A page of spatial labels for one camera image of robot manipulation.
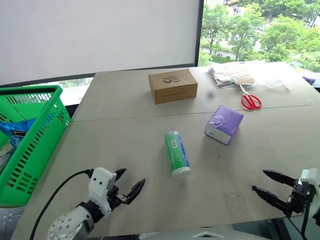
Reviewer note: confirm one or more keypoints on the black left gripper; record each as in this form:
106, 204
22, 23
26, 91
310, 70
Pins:
117, 197

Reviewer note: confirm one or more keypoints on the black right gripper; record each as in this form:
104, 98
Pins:
301, 197

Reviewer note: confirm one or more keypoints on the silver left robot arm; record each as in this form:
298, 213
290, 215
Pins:
71, 222

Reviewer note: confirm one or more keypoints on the green plastic shopping basket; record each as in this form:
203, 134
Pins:
32, 150

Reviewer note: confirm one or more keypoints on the green trash bag roll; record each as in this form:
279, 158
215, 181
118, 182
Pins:
177, 155

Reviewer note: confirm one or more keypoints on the purple tissue pack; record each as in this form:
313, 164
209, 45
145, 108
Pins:
223, 123

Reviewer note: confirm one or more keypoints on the clear plastic bag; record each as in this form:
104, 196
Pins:
271, 81

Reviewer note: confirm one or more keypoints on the brown cardboard box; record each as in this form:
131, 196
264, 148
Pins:
175, 87

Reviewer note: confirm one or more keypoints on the small purple object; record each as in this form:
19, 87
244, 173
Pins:
309, 79

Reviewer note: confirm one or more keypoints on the stack of flat paper packets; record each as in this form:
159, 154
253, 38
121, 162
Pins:
228, 75

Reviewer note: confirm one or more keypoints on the blue snack bag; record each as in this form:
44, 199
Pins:
17, 130

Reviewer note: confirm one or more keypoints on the grey white stand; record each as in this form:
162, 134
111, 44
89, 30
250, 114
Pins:
11, 223

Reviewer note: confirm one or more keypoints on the pale packet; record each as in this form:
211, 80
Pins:
4, 155

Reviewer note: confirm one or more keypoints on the white projection screen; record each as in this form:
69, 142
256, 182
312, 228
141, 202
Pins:
97, 35

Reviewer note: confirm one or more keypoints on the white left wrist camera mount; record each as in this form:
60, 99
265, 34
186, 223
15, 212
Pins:
100, 183

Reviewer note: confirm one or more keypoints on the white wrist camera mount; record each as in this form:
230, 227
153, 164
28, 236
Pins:
308, 176
100, 183

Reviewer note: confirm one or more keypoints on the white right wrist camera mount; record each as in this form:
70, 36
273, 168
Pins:
308, 176

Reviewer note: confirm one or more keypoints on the black window frame post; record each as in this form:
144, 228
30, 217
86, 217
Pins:
199, 32

